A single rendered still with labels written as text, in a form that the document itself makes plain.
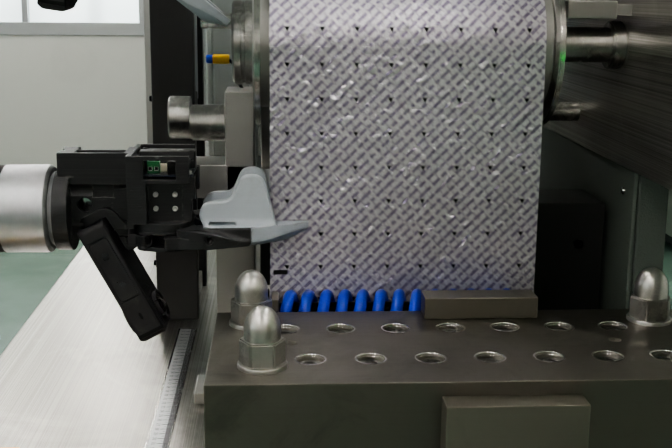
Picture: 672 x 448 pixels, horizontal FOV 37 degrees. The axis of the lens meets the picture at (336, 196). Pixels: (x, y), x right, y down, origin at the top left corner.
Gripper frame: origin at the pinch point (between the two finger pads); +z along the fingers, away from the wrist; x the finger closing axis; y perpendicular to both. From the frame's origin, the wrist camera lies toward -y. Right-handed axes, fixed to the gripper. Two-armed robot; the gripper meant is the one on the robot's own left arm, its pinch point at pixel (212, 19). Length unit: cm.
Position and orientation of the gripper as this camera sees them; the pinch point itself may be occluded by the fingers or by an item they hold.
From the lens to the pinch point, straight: 90.5
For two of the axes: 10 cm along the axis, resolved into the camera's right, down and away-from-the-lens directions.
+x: -0.6, -2.0, 9.8
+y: 6.5, -7.5, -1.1
